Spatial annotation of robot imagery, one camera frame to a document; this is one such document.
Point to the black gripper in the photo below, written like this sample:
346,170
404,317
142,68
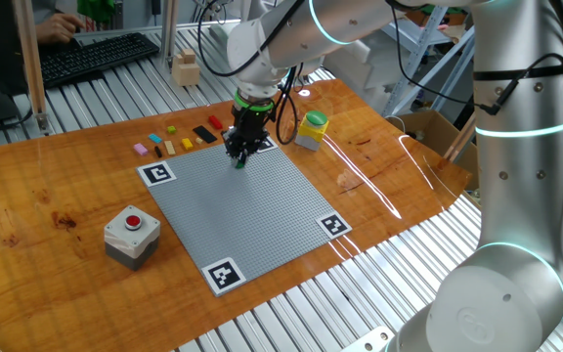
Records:
251,127

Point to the dark green Lego brick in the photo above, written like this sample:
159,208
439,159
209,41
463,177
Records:
239,166

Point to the red Lego brick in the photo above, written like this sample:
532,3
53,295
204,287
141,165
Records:
215,122

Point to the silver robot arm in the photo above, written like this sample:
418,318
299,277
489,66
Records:
506,303

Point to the wide black Lego plate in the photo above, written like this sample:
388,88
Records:
204,134

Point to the tiny tan Lego piece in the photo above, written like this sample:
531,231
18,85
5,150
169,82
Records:
199,141

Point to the yellow Lego brick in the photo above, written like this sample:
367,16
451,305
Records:
187,144

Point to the grey Lego baseplate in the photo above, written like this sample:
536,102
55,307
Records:
242,210

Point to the long tan Lego brick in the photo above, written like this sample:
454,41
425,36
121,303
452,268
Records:
170,147

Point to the lime Lego brick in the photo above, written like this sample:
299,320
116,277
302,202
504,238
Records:
171,130

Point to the narrow black Lego brick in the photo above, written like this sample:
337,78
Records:
158,152

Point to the cyan Lego brick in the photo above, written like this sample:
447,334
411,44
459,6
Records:
155,138

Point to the pink Lego brick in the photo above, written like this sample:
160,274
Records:
141,149

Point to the operator bare hand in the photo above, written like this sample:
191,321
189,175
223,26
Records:
56,28

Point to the paper fiducial marker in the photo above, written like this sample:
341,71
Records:
223,275
271,145
157,173
334,225

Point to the green button yellow box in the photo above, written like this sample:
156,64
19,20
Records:
311,134

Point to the wooden block puzzle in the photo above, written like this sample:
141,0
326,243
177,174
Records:
186,71

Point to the red push button box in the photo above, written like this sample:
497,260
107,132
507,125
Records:
130,244

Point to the white foam block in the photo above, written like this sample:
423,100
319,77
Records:
355,63

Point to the black keyboard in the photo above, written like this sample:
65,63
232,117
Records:
96,56

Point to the open cardboard box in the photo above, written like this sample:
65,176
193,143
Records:
438,132

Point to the green cloth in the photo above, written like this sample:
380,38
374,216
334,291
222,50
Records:
96,9

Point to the slanted aluminium profile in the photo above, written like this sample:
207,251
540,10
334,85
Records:
460,142

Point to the orange wooden board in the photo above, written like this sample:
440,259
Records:
42,293

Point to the aluminium frame post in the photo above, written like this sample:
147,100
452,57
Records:
168,34

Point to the grey metal shelf frame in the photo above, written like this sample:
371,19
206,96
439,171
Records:
411,73

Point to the tan frame post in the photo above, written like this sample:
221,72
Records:
31,63

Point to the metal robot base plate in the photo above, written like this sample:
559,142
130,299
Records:
369,342

